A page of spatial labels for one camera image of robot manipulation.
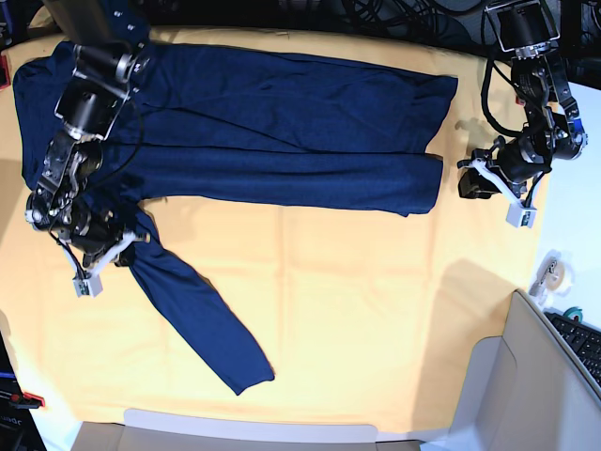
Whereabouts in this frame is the black keyboard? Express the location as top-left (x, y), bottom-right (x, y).
top-left (543, 311), bottom-right (600, 399)

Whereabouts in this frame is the cardboard box right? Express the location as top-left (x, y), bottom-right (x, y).
top-left (445, 290), bottom-right (600, 450)

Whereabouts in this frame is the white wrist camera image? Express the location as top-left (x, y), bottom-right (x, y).
top-left (506, 204), bottom-right (537, 228)
top-left (72, 275), bottom-right (103, 298)

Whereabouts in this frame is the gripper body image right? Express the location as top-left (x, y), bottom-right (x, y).
top-left (457, 136), bottom-right (551, 207)

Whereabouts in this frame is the black robot arm image left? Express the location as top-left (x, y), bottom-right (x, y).
top-left (25, 1), bottom-right (149, 283)

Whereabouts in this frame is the clear tape dispenser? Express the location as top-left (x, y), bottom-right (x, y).
top-left (529, 250), bottom-right (575, 307)

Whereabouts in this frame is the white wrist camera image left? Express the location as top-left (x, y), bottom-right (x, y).
top-left (72, 275), bottom-right (103, 298)

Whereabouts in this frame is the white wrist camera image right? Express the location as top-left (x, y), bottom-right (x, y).
top-left (506, 204), bottom-right (537, 228)

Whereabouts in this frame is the red clamp bottom left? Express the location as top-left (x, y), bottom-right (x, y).
top-left (8, 393), bottom-right (45, 410)

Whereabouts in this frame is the yellow table cloth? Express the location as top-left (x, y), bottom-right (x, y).
top-left (1, 28), bottom-right (541, 441)

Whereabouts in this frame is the red clamp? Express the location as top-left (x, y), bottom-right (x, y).
top-left (0, 54), bottom-right (10, 90)
top-left (8, 393), bottom-right (45, 410)

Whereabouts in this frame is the red clamp top left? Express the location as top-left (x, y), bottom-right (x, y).
top-left (0, 54), bottom-right (10, 90)

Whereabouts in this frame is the dark blue long-sleeve shirt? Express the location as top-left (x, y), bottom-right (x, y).
top-left (13, 42), bottom-right (458, 394)

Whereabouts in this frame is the green tape roll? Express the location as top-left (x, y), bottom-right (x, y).
top-left (563, 306), bottom-right (583, 323)

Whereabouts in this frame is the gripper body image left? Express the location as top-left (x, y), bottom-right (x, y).
top-left (55, 210), bottom-right (151, 276)

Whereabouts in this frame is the black cable bundle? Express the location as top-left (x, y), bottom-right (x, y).
top-left (276, 0), bottom-right (489, 43)

